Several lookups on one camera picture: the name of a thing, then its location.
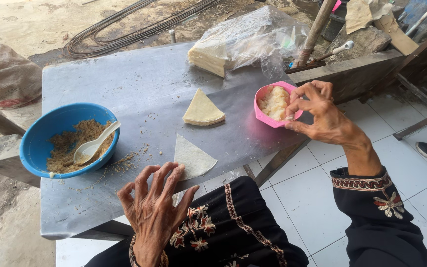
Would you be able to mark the stack of triangular wrappers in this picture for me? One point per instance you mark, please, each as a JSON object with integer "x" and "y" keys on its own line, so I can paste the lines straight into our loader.
{"x": 202, "y": 111}

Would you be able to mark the white plastic spoon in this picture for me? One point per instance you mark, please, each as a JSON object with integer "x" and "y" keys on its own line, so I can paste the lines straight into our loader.
{"x": 91, "y": 146}

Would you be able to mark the blue plastic bowl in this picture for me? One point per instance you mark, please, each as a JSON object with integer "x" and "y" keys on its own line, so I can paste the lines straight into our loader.
{"x": 37, "y": 144}

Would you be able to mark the person's right hand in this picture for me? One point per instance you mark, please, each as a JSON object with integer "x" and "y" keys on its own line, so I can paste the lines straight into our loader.
{"x": 324, "y": 115}

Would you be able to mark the grey stone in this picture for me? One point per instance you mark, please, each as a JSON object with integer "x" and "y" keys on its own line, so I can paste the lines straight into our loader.
{"x": 365, "y": 42}

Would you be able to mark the white pipe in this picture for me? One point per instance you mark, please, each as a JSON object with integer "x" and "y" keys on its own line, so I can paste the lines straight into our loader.
{"x": 423, "y": 16}

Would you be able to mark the block of pastry sheets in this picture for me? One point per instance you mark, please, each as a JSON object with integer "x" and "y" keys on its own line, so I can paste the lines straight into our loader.
{"x": 213, "y": 55}

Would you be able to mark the black embroidered garment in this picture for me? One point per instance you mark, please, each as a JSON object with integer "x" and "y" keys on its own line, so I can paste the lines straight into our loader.
{"x": 235, "y": 226}

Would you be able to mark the scattered brown crumbs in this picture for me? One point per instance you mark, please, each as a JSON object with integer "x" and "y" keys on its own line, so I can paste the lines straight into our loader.
{"x": 124, "y": 161}

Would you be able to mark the single triangular pastry wrapper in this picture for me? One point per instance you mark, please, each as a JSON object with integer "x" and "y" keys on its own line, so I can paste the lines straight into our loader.
{"x": 193, "y": 157}

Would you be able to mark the person's left hand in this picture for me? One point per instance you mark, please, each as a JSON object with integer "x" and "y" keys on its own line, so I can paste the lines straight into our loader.
{"x": 154, "y": 211}

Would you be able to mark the pale mashed filling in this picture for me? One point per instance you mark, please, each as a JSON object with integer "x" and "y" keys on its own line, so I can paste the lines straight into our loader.
{"x": 274, "y": 104}

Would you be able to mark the clear plastic bag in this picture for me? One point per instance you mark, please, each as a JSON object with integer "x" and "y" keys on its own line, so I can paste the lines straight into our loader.
{"x": 250, "y": 33}

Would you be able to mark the torn cardboard pieces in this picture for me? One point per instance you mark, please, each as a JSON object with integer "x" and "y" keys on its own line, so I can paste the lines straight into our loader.
{"x": 365, "y": 15}

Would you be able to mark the woven beige sack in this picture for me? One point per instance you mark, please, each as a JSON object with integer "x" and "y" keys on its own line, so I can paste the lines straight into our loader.
{"x": 2, "y": 74}

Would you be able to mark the weathered wooden pole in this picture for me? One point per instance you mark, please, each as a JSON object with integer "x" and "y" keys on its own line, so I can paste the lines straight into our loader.
{"x": 315, "y": 31}

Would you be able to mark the pink plastic piece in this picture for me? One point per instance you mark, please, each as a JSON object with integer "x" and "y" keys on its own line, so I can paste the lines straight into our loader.
{"x": 335, "y": 5}

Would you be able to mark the wooden table frame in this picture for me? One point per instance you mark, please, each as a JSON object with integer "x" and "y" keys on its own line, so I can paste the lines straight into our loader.
{"x": 276, "y": 161}

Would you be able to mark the pink plastic bowl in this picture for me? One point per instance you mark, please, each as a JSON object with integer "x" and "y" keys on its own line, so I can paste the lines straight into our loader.
{"x": 263, "y": 117}

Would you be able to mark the bundle of steel rods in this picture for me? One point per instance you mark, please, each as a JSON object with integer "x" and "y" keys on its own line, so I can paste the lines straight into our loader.
{"x": 124, "y": 35}

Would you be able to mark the dark wooden frame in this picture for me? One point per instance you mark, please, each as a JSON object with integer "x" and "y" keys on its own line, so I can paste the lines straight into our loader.
{"x": 424, "y": 118}

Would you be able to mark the brown crumb filling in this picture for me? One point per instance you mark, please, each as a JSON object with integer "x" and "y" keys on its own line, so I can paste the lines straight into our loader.
{"x": 63, "y": 148}

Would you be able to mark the low concrete wall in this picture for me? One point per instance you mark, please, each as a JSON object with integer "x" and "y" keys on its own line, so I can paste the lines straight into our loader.
{"x": 347, "y": 76}

